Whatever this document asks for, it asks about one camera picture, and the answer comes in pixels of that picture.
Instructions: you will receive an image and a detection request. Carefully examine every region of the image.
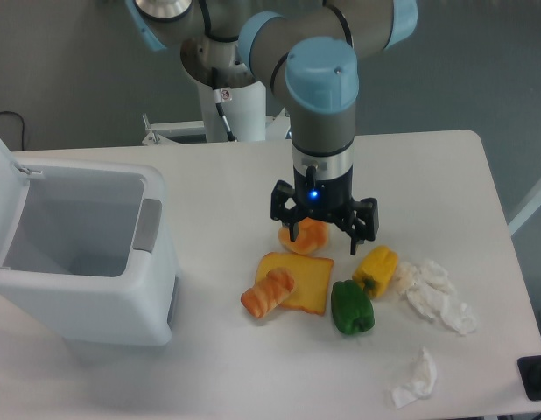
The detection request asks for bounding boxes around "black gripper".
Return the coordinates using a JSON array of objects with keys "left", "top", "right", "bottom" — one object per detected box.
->
[{"left": 270, "top": 168, "right": 378, "bottom": 256}]

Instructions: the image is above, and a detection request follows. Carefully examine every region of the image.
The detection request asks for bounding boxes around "long twisted bread roll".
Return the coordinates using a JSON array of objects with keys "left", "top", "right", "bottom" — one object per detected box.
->
[{"left": 240, "top": 267, "right": 296, "bottom": 319}]

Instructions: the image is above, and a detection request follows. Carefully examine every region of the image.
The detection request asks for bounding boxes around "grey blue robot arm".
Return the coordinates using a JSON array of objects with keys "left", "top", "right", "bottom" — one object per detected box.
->
[{"left": 127, "top": 1, "right": 418, "bottom": 246}]

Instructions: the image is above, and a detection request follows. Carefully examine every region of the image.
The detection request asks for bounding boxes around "round orange bread bun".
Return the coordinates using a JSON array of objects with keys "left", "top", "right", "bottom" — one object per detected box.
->
[{"left": 278, "top": 218, "right": 329, "bottom": 256}]

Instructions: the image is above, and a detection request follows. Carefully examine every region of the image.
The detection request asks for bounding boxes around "square yellow toast slice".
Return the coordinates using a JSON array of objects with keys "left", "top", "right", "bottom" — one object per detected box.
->
[{"left": 255, "top": 252, "right": 334, "bottom": 316}]

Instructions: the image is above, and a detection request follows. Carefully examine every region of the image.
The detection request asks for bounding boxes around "yellow bell pepper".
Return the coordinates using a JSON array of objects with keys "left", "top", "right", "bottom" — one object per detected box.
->
[{"left": 352, "top": 245, "right": 398, "bottom": 299}]

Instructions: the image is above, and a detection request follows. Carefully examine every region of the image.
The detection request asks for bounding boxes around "green bell pepper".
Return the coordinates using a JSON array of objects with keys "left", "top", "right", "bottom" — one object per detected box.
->
[{"left": 331, "top": 280, "right": 375, "bottom": 335}]

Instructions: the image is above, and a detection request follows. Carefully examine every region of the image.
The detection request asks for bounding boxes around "large crumpled white tissue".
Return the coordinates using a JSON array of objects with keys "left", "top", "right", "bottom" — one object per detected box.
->
[{"left": 391, "top": 260, "right": 478, "bottom": 336}]

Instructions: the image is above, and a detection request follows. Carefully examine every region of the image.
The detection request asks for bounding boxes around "small crumpled white tissue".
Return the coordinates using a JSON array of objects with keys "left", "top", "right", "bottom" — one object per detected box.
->
[{"left": 390, "top": 347, "right": 438, "bottom": 410}]

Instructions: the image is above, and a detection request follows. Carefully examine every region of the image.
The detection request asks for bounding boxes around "white open trash bin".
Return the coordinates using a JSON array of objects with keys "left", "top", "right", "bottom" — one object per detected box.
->
[{"left": 0, "top": 139, "right": 180, "bottom": 346}]

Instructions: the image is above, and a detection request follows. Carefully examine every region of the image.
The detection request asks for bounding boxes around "black device at edge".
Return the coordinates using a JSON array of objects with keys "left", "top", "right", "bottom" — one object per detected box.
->
[{"left": 517, "top": 355, "right": 541, "bottom": 401}]

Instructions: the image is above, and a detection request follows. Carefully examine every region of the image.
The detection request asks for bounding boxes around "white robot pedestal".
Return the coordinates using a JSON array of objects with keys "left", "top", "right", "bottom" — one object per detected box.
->
[{"left": 141, "top": 85, "right": 298, "bottom": 146}]

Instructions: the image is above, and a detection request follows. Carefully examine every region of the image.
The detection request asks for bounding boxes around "white frame at right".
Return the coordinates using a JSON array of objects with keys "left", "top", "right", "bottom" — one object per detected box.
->
[{"left": 508, "top": 178, "right": 541, "bottom": 236}]

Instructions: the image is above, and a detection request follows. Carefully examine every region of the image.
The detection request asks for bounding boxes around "black floor cable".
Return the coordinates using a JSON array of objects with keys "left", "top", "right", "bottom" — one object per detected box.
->
[{"left": 0, "top": 110, "right": 26, "bottom": 150}]

